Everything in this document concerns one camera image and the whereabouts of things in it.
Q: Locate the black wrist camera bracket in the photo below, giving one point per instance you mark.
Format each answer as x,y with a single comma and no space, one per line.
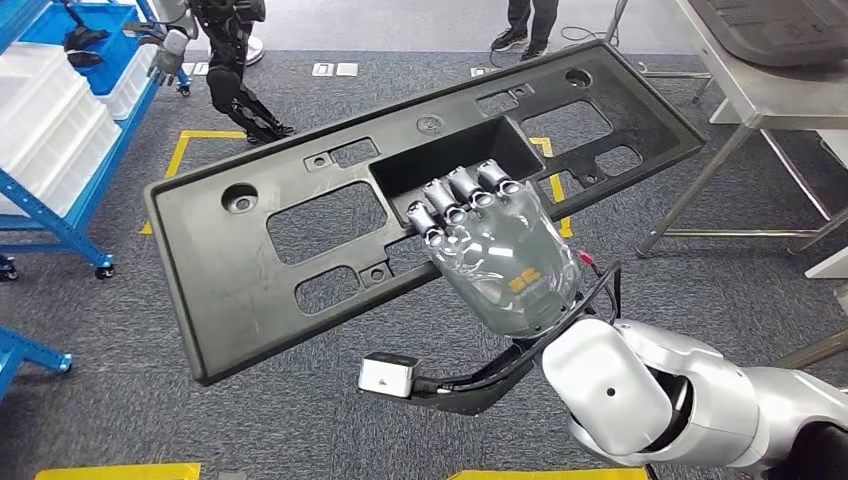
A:
477,397

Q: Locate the black plastic panel part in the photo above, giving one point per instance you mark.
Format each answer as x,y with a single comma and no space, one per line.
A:
232,311

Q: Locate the blue plastic bin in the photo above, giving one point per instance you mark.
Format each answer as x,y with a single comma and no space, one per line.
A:
112,60

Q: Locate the white floor socket plate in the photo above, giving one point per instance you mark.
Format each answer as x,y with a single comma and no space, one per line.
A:
199,68
347,69
322,69

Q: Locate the stainless steel workbench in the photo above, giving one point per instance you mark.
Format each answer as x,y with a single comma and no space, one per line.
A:
735,73

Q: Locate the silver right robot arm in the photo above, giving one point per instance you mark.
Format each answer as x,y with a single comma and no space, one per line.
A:
609,391

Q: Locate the person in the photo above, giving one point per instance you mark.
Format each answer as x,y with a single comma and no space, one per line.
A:
540,20

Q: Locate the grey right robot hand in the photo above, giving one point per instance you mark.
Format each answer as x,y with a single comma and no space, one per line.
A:
510,265

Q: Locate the grey plastic tray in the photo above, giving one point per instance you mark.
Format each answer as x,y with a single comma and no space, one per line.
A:
768,30

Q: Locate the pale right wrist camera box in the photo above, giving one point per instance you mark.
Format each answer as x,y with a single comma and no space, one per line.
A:
387,376

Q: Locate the black humanoid robot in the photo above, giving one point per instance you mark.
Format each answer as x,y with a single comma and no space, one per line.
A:
228,79

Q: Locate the small black part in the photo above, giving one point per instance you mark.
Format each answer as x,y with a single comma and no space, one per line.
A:
83,40

